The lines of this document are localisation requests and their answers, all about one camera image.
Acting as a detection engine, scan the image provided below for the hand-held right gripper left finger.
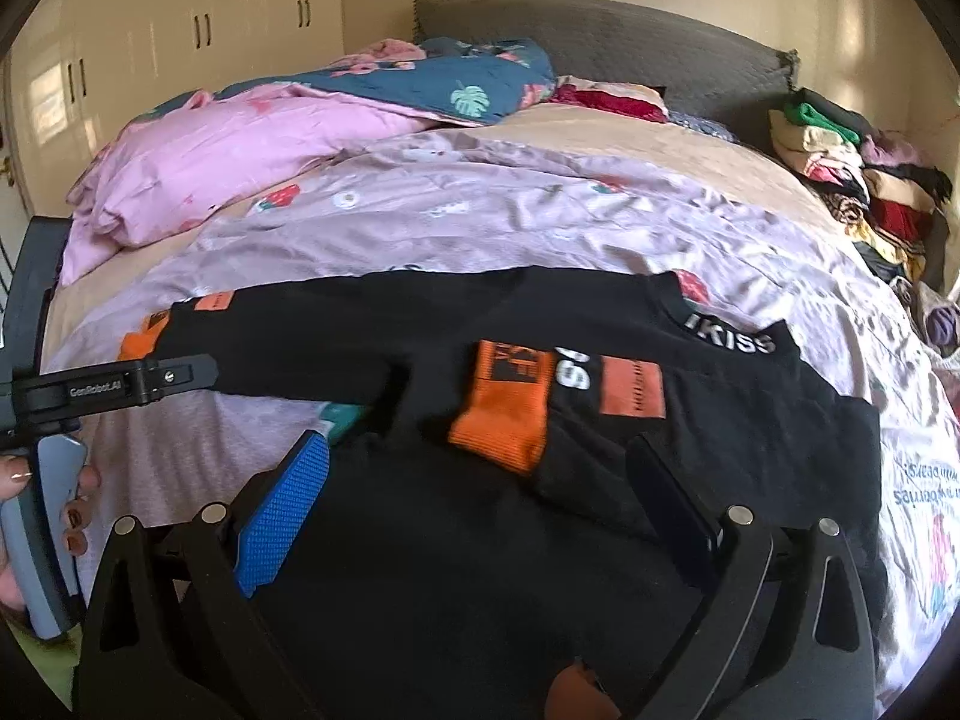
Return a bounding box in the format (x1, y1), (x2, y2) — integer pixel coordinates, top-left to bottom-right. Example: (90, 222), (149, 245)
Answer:
(73, 427), (342, 720)

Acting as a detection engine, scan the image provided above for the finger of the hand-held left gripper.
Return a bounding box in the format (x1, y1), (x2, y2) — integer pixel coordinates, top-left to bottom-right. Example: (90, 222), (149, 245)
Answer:
(139, 357), (220, 407)

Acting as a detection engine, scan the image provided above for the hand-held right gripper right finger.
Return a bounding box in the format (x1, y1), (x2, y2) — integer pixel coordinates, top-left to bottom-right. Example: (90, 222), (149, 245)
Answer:
(626, 431), (878, 720)

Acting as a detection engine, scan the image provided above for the black shirt with orange patches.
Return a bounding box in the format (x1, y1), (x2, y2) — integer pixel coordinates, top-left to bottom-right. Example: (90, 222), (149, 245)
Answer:
(118, 270), (882, 720)

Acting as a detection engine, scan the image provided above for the pile of folded clothes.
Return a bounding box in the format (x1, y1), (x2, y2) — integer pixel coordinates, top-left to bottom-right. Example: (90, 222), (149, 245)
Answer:
(769, 86), (960, 361)

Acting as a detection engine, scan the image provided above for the person's left hand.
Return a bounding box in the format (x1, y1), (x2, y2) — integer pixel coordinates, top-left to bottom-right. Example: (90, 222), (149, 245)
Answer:
(0, 460), (103, 612)

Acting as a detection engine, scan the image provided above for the pink comforter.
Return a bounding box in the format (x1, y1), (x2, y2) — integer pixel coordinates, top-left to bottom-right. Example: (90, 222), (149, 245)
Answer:
(60, 86), (436, 286)

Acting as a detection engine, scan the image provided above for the mauve strawberry print bed cover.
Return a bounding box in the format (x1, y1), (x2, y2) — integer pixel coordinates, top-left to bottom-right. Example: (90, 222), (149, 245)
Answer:
(41, 124), (960, 713)

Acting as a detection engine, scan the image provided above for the cream wardrobe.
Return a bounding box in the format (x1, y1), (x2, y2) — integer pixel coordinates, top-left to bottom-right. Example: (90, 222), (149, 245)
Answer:
(7, 0), (346, 218)

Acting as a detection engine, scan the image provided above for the dark blue leaf-print pillow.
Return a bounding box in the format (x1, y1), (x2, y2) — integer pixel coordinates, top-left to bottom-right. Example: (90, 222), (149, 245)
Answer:
(217, 37), (560, 128)

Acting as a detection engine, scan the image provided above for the beige bed sheet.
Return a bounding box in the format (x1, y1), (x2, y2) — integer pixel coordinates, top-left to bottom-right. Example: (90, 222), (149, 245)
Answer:
(41, 101), (833, 361)

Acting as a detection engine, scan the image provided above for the grey patterned pillow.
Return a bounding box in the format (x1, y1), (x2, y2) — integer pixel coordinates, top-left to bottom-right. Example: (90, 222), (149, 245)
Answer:
(666, 109), (742, 145)

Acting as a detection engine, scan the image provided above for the red and cream cloth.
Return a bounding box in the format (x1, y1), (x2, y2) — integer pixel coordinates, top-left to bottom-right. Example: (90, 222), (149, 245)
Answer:
(551, 75), (668, 125)

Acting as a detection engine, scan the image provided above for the grey padded headboard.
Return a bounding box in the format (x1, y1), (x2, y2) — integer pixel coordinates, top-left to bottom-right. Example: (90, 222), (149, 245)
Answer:
(412, 0), (800, 143)

